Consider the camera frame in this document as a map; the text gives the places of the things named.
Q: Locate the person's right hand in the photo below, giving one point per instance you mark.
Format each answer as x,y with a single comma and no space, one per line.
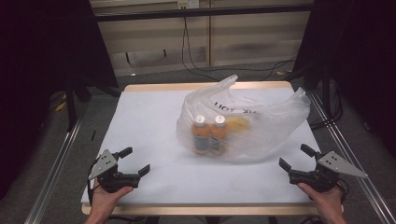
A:
328,200

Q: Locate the black stand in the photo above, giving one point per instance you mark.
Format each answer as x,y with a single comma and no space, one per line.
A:
326,93
71,105

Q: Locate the white table mat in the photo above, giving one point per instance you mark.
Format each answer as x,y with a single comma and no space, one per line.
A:
146,124

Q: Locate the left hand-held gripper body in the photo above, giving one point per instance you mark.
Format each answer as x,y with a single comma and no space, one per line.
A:
120,180

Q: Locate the small black floor item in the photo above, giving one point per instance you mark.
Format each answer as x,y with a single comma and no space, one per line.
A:
93,134

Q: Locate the orange juice bottle white cap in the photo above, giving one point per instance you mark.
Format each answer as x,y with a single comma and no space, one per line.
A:
200,133
219,132

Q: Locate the yellow item in bag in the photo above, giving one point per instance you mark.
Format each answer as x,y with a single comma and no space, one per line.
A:
237,123

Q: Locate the aluminium floor rail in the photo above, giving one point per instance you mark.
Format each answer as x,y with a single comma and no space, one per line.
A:
59,161
358,174

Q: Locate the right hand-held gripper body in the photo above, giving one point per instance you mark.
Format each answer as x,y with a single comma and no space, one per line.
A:
323,177

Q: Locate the black horizontal bar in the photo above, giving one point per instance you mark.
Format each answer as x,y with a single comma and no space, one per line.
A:
202,12

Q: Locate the person's left hand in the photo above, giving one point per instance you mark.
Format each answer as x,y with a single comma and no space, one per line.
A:
104,202

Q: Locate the clear plastic bag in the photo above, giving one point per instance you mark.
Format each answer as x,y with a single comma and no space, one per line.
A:
267,127

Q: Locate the black curtain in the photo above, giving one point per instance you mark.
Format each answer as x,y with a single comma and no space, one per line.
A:
358,46
40,62

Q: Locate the white wall outlet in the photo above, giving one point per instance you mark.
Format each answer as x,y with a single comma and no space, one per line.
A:
188,3

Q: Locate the wooden table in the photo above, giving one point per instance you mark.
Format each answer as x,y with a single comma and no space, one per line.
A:
202,210

